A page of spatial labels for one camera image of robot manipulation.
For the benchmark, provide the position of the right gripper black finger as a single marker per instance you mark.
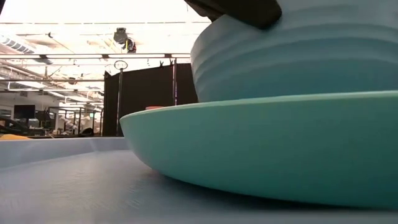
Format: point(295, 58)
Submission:
point(248, 12)

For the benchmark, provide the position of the blue ribbed bowl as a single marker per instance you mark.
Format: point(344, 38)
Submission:
point(280, 62)

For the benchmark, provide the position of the horizontal metal rail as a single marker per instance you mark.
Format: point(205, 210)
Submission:
point(77, 56)
point(46, 80)

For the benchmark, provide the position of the dark computer monitor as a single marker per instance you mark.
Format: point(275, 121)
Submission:
point(24, 111)

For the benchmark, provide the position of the blue plastic tray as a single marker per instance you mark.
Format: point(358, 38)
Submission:
point(62, 186)

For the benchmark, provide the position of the silver stand post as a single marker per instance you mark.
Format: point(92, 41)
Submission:
point(175, 84)

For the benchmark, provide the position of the teal plate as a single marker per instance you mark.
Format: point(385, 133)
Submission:
point(264, 149)

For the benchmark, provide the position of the black ceiling device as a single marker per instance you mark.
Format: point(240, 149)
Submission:
point(121, 35)

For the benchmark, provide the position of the yellow cloth napkin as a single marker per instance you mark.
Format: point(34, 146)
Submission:
point(12, 137)

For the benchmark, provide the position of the pink cup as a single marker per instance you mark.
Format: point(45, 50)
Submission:
point(154, 107)

